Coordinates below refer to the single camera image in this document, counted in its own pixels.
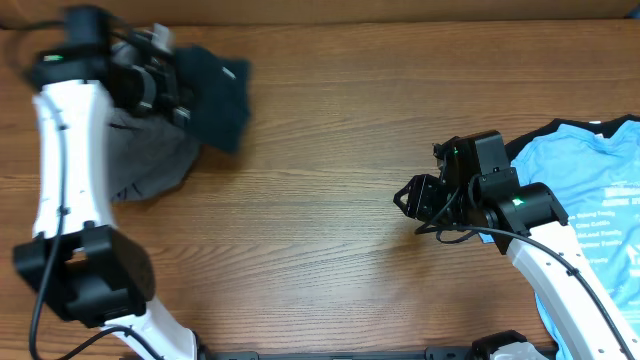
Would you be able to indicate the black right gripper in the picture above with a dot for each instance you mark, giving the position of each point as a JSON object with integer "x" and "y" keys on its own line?
{"x": 422, "y": 189}

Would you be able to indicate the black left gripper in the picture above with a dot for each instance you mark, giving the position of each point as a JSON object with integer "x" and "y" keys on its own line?
{"x": 163, "y": 98}

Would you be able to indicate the black t-shirt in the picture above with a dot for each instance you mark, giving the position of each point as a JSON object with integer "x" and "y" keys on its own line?
{"x": 219, "y": 109}

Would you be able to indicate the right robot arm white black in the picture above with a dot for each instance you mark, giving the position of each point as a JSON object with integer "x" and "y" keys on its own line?
{"x": 478, "y": 192}

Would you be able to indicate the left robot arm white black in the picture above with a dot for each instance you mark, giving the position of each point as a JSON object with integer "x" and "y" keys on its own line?
{"x": 79, "y": 263}

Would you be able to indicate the folded grey shorts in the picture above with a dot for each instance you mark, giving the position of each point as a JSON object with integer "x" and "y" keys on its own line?
{"x": 147, "y": 154}

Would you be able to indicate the light blue t-shirt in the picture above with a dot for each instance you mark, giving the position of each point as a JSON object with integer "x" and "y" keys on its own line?
{"x": 596, "y": 179}

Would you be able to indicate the black garment under blue shirt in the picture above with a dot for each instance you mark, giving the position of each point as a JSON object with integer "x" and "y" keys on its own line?
{"x": 607, "y": 129}

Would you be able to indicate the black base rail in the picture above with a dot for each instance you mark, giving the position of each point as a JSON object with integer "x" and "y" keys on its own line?
{"x": 429, "y": 353}

